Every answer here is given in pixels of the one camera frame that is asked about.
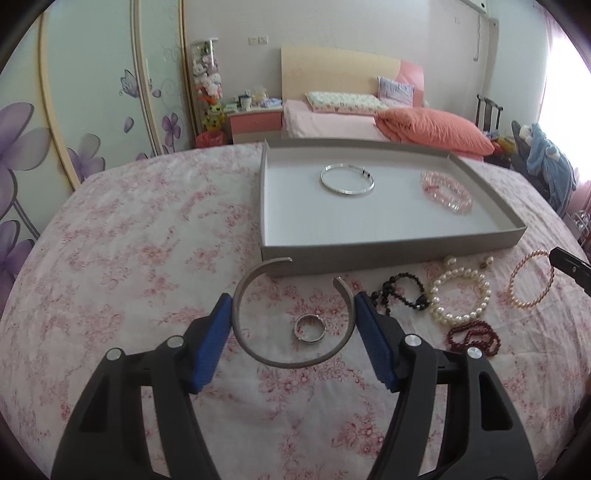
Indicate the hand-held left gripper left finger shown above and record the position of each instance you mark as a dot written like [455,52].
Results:
[214,344]

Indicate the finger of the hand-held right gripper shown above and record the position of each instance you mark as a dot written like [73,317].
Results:
[570,264]

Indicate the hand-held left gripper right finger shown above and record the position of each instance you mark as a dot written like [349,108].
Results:
[374,344]

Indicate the grey metal cuff bangle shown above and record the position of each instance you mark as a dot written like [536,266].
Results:
[286,364]

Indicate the grey cardboard tray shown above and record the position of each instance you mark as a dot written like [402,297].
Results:
[369,221]

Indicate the blue plush garment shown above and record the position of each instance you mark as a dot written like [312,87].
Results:
[551,161]

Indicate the dark office chair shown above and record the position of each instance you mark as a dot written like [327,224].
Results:
[519,147]

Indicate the pile of colourful toys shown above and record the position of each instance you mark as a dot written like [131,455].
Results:
[505,145]

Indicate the pink floral bedsheet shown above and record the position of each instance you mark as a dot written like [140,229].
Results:
[138,230]

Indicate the thin silver bangle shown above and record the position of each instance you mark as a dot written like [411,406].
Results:
[345,194]

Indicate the dark wooden chair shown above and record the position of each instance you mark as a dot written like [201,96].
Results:
[488,113]

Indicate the orange pillow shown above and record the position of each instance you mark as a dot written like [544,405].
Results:
[434,129]

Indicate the pink curtain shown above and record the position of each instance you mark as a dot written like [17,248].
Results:
[568,69]

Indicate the red bag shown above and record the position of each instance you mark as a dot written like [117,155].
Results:
[211,139]

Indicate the pink nightstand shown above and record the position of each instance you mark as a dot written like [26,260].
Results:
[254,127]

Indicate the pink bed mattress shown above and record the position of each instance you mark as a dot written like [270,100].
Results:
[323,122]

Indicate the floral white pillow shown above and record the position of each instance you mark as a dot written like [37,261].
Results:
[344,101]

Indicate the purple patterned pillow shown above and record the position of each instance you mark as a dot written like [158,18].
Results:
[395,90]

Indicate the clutter on nightstand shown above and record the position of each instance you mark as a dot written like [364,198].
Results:
[258,100]

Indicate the hanging plush toys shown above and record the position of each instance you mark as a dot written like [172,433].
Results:
[207,78]

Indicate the white air conditioner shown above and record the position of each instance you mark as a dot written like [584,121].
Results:
[475,4]

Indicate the cream and pink headboard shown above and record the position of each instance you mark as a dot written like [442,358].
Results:
[332,69]

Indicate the flower print wardrobe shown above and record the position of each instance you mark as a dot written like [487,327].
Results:
[92,92]

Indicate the white wall socket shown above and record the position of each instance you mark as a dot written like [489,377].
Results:
[258,40]

